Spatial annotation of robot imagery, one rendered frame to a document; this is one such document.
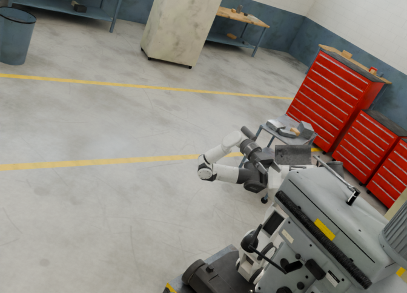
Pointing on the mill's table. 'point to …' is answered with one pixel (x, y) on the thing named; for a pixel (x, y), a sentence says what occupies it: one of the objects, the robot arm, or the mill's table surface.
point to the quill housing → (291, 278)
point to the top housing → (340, 221)
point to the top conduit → (324, 240)
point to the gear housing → (300, 240)
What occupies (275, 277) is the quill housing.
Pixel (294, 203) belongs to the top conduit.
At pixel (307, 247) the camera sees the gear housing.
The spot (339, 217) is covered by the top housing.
